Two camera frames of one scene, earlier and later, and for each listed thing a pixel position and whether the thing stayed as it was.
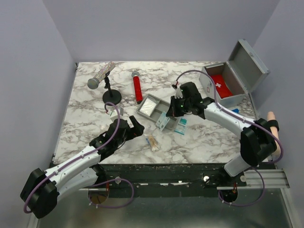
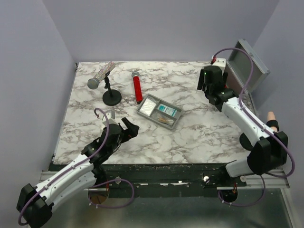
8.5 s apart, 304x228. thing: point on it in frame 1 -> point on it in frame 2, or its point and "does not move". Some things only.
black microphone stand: (112, 96) does not move
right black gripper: (173, 111) -> (201, 80)
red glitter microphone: (137, 86) does not move
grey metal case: (233, 80) does not move
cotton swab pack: (153, 142) -> (162, 119)
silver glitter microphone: (93, 83) does not move
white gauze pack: (147, 107) does not move
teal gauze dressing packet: (180, 126) -> (167, 110)
